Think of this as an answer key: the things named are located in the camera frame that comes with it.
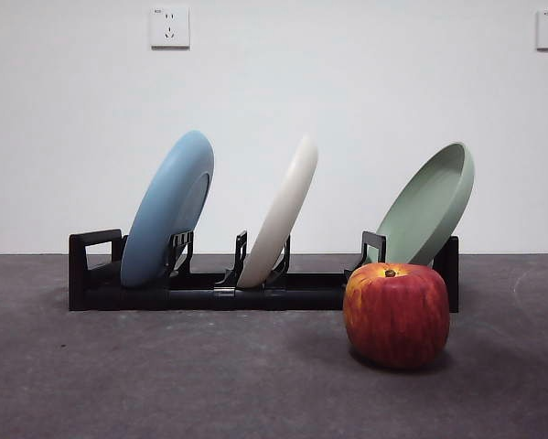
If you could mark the blue plate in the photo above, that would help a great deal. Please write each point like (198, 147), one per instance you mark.
(164, 206)

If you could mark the red apple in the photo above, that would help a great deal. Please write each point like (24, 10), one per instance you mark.
(397, 315)

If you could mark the white plate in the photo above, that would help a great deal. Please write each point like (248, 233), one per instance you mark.
(282, 206)

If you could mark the black plate rack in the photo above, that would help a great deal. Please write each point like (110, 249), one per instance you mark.
(301, 298)

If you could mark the green plate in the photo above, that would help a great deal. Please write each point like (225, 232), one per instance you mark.
(429, 206)

